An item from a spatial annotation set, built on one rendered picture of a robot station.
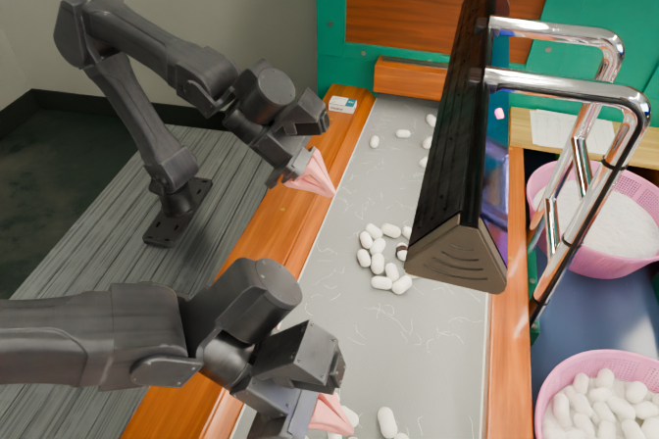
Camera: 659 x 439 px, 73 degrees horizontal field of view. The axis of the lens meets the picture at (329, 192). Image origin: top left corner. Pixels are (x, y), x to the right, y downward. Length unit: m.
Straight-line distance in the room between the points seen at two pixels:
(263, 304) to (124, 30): 0.49
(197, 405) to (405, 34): 0.87
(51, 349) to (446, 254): 0.30
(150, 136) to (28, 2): 1.85
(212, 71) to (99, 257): 0.46
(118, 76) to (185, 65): 0.20
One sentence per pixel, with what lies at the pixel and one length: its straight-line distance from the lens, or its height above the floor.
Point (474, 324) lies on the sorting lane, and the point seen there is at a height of 0.74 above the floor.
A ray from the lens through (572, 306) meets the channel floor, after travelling 0.90.
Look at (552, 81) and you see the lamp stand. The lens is 0.52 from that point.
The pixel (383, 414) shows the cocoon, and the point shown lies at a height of 0.76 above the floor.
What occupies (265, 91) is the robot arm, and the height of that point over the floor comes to 1.04.
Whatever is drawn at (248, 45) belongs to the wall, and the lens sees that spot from 2.14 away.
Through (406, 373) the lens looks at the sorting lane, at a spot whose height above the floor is 0.74.
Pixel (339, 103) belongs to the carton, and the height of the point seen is 0.78.
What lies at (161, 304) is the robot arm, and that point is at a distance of 0.43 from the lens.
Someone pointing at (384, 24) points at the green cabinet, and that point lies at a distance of 1.12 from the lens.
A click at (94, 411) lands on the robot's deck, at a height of 0.67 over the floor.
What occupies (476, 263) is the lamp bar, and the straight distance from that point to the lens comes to 0.36.
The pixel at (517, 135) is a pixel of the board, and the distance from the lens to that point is 1.06.
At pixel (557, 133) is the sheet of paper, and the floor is 0.78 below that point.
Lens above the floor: 1.34
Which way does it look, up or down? 42 degrees down
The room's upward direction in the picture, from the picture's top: straight up
